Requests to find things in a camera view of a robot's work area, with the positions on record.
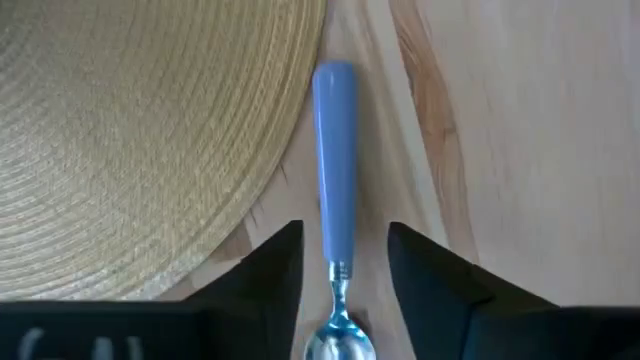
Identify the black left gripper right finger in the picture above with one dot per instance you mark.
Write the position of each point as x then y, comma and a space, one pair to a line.
450, 300

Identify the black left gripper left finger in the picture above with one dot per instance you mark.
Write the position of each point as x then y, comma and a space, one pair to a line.
260, 290

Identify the round woven straw placemat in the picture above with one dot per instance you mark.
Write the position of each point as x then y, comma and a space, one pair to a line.
125, 150

